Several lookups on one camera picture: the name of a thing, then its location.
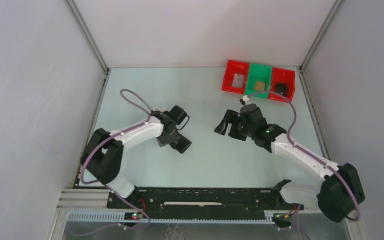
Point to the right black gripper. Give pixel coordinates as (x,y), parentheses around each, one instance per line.
(232,117)

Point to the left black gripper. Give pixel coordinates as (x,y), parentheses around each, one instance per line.
(161,141)

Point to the black leather card holder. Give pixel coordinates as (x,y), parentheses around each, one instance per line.
(181,145)

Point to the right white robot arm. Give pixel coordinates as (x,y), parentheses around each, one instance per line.
(337,189)

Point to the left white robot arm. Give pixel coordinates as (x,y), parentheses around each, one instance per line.
(102,158)

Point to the silver card in bin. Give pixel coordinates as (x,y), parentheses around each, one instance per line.
(238,80)

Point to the left red bin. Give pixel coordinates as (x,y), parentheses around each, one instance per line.
(232,67)

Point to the red bin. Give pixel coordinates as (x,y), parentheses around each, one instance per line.
(283,82)
(232,67)

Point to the tan object in bin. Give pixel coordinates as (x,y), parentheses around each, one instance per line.
(260,86)

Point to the green bin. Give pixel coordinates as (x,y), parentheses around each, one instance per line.
(259,78)

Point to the black object in bin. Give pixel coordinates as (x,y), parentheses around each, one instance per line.
(281,88)

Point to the right red bin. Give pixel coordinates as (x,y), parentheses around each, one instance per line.
(283,82)

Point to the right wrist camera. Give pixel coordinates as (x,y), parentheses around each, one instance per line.
(245,100)

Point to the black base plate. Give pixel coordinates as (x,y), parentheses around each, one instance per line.
(209,202)

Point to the grey cable duct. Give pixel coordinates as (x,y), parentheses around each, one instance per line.
(122,217)

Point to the aluminium frame rail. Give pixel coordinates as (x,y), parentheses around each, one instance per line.
(83,199)

